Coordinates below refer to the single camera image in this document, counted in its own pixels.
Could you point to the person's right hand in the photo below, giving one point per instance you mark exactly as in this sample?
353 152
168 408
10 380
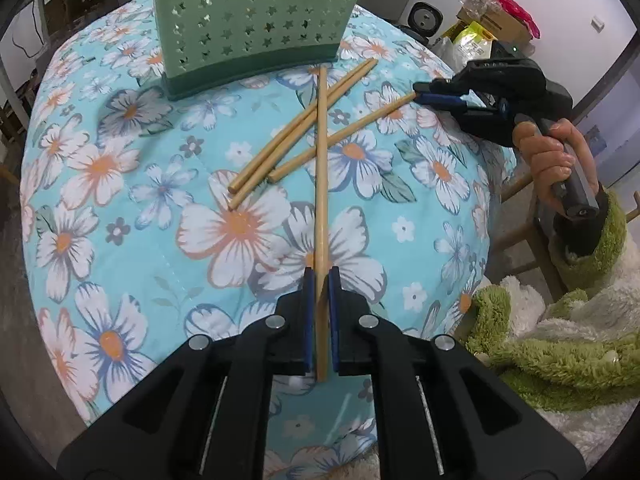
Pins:
547 165

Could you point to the yellow green packet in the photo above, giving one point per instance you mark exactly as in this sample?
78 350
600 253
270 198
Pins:
472 42

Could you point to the round black white appliance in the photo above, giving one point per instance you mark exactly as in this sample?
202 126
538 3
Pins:
426 17

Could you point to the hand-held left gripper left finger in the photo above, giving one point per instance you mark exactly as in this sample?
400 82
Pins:
309 330

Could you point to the wooden chair frame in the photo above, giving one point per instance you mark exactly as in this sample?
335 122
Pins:
515 238

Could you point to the green perforated utensil holder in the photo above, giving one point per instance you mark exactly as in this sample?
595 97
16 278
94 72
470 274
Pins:
250 20

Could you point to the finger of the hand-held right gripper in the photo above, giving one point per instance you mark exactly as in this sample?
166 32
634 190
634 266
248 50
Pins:
445 86
450 101

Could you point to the white wall socket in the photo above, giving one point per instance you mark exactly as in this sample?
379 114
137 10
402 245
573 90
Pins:
596 23

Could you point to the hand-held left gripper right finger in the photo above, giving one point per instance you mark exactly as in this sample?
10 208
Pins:
334 330

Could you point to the open cardboard box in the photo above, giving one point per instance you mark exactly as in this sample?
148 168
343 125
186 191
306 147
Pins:
505 25

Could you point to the blue floral blanket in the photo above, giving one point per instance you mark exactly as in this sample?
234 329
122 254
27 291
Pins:
150 210

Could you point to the white green fleece robe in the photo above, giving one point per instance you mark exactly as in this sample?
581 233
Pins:
550 360

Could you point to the person's right forearm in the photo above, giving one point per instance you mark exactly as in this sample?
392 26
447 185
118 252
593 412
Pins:
612 240

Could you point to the red plastic bag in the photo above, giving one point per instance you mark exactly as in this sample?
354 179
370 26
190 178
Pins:
517 10

